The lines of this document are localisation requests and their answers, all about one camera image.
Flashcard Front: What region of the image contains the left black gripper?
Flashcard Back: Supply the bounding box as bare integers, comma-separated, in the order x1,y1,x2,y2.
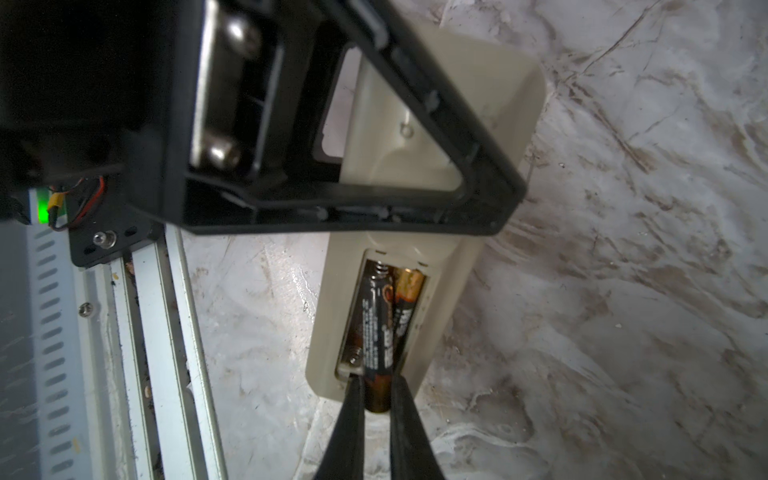
0,0,301,235

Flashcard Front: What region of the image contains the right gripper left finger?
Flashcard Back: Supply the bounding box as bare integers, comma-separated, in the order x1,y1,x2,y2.
314,376,365,480

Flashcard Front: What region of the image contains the white remote control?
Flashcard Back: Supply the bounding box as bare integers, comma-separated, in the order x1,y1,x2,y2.
306,21,546,401

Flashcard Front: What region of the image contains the black copper AAA battery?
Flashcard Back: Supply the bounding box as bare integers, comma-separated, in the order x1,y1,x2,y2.
393,268,426,371

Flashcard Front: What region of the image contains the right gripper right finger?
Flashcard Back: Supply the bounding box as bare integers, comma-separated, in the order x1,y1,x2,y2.
390,374,445,480

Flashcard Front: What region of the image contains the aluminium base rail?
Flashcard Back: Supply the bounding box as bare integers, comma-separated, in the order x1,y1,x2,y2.
0,179,229,480

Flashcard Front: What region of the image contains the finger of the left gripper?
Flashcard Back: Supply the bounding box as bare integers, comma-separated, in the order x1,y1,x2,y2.
179,1,526,236

